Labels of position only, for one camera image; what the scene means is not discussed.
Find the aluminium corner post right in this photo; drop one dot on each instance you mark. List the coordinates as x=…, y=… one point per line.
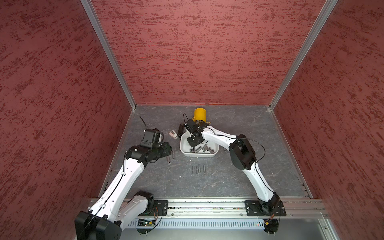
x=316, y=28

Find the aluminium corner post left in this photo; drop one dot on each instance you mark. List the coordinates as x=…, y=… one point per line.
x=95, y=22

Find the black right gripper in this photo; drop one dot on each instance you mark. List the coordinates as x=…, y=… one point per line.
x=192, y=144

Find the white plastic storage box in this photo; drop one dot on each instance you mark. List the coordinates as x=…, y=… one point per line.
x=205, y=150

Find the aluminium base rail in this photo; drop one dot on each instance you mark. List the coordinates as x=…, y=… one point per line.
x=235, y=208

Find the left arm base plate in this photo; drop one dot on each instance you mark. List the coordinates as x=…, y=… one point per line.
x=156, y=208

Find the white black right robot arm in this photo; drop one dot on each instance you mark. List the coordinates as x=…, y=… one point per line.
x=243, y=157

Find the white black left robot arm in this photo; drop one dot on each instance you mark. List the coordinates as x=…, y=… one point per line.
x=104, y=220

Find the aluminium corner post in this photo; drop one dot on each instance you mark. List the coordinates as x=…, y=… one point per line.
x=95, y=22
x=316, y=28

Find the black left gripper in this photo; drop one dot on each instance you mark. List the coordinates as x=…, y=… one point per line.
x=167, y=150

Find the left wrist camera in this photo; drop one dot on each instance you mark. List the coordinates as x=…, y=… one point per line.
x=151, y=138

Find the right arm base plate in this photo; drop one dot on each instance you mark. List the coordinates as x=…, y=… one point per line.
x=259, y=209

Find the yellow pen holder bucket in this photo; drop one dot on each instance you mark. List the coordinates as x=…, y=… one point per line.
x=200, y=114

